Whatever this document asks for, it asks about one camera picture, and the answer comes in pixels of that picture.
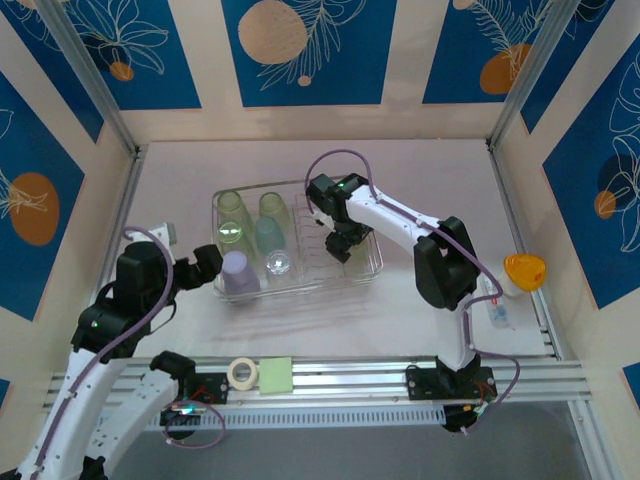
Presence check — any clear wire dish rack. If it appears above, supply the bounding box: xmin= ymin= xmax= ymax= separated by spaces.
xmin=212 ymin=174 xmax=385 ymax=304

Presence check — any clear plastic cup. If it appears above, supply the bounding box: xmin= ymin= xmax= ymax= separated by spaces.
xmin=264 ymin=249 xmax=301 ymax=289

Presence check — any teal plastic cup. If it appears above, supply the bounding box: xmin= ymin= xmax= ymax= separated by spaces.
xmin=254 ymin=216 xmax=287 ymax=254

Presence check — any green translucent plastic cup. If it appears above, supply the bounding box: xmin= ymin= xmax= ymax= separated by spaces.
xmin=218 ymin=222 xmax=256 ymax=261
xmin=258 ymin=192 xmax=291 ymax=229
xmin=215 ymin=191 xmax=254 ymax=229

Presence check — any purple plastic cup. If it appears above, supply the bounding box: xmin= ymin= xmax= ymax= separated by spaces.
xmin=220 ymin=251 xmax=261 ymax=297

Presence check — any masking tape roll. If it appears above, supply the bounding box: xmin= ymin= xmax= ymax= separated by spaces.
xmin=227 ymin=358 xmax=260 ymax=392

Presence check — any black left controller box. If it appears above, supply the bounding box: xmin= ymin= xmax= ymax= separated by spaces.
xmin=159 ymin=404 xmax=201 ymax=426

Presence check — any black controller box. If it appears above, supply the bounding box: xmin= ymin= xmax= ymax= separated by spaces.
xmin=159 ymin=404 xmax=201 ymax=426
xmin=442 ymin=404 xmax=496 ymax=434

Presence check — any green sticky note pad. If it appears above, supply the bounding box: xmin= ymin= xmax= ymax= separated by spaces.
xmin=258 ymin=355 xmax=295 ymax=395

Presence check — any small clear labelled bottle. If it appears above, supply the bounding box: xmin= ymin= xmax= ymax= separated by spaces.
xmin=480 ymin=278 xmax=517 ymax=331

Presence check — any orange capped white bottle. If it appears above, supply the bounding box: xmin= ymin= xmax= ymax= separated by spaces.
xmin=499 ymin=253 xmax=547 ymax=299

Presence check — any black right controller box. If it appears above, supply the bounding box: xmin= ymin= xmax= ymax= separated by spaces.
xmin=442 ymin=404 xmax=496 ymax=434

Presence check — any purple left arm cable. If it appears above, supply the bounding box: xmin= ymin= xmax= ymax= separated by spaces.
xmin=29 ymin=225 xmax=226 ymax=479

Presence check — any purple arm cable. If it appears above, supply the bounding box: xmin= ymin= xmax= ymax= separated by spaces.
xmin=305 ymin=149 xmax=521 ymax=436
xmin=29 ymin=225 xmax=226 ymax=479

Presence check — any aluminium side rail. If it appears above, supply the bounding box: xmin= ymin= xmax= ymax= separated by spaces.
xmin=487 ymin=139 xmax=564 ymax=361
xmin=72 ymin=144 xmax=149 ymax=371

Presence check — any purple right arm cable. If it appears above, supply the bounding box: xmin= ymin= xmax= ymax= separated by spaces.
xmin=305 ymin=149 xmax=521 ymax=436

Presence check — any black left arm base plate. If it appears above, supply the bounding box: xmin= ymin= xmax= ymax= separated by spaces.
xmin=174 ymin=372 xmax=231 ymax=406

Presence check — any aluminium mounting rail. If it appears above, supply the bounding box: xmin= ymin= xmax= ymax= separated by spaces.
xmin=42 ymin=357 xmax=596 ymax=414

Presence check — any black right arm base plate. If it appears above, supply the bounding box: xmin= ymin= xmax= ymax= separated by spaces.
xmin=405 ymin=367 xmax=499 ymax=401

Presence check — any white slotted cable duct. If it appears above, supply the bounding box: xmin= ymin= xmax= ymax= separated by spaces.
xmin=99 ymin=403 xmax=446 ymax=434

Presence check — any aluminium frame post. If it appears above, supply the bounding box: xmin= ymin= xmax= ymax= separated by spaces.
xmin=487 ymin=0 xmax=584 ymax=151
xmin=37 ymin=0 xmax=140 ymax=156

